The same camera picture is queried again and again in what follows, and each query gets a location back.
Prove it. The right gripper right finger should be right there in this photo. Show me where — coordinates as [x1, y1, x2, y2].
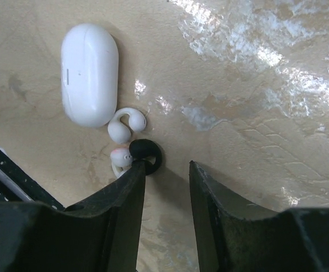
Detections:
[189, 161, 329, 271]

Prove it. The white earbud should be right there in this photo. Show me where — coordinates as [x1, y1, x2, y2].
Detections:
[108, 107, 147, 145]
[110, 147, 134, 178]

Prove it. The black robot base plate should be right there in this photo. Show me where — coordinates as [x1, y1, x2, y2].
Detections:
[0, 148, 65, 211]

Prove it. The black earbud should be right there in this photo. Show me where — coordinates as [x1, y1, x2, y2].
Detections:
[129, 139, 163, 176]

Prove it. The white earbud charging case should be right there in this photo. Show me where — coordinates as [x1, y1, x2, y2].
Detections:
[61, 23, 119, 128]

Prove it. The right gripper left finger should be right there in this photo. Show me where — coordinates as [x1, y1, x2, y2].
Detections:
[0, 161, 146, 271]

